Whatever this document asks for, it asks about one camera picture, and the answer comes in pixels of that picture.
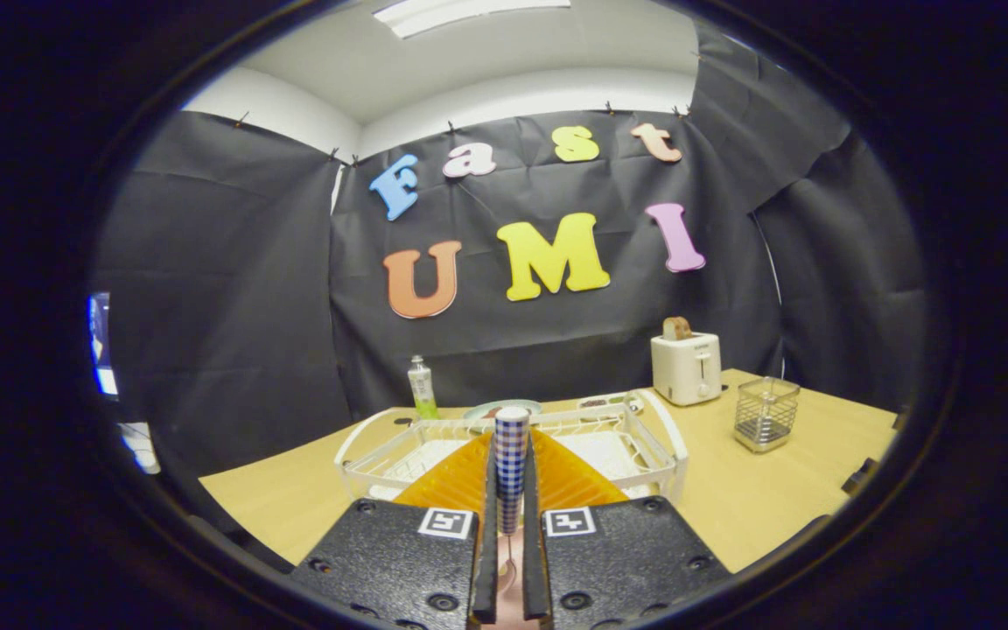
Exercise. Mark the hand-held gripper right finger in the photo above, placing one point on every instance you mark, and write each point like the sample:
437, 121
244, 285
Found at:
635, 560

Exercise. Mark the white blurred object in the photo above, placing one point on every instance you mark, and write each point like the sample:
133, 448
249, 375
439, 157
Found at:
141, 448

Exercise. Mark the green liquid clear bottle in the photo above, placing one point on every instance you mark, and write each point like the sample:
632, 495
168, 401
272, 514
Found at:
423, 394

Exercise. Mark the pale green oval plate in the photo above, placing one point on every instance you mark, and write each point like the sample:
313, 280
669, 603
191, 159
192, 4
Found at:
517, 407

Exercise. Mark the toast slice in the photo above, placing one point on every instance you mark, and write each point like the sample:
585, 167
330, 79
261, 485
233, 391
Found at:
677, 329

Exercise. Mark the cream toaster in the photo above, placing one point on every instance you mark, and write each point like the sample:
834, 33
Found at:
686, 372

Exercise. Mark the white divided snack tray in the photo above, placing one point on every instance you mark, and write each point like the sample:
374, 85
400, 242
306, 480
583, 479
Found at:
609, 402

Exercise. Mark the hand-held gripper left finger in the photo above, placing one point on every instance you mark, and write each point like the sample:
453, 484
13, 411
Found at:
381, 560

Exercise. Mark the bright blue-edged screen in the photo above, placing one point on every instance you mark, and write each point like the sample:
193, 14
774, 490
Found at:
103, 350

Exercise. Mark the black table clamp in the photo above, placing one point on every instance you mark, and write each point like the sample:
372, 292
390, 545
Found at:
899, 420
859, 477

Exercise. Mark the ceiling light panel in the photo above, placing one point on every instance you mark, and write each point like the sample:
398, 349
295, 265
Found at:
469, 13

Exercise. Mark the black backdrop cloth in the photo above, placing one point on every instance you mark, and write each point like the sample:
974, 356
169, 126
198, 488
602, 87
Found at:
539, 341

